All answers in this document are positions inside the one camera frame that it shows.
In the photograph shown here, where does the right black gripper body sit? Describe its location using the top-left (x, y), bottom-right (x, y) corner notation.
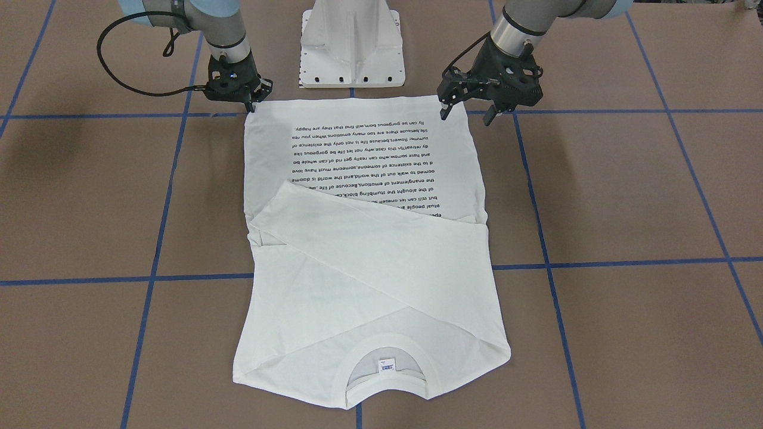
top-left (203, 52), bottom-right (273, 105)

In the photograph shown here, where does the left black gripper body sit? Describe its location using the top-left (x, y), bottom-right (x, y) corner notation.
top-left (437, 33), bottom-right (543, 114)

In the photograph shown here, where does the white long-sleeve printed shirt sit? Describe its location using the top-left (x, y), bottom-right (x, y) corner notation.
top-left (232, 95), bottom-right (511, 409)

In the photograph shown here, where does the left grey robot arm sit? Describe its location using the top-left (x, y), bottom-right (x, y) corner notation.
top-left (437, 1), bottom-right (633, 126)

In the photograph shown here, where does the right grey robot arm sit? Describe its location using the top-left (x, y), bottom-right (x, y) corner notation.
top-left (109, 1), bottom-right (406, 113)

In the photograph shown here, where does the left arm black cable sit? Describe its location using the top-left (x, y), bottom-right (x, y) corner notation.
top-left (444, 33), bottom-right (492, 78)

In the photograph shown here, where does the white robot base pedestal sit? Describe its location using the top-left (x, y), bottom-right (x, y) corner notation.
top-left (299, 1), bottom-right (406, 89)

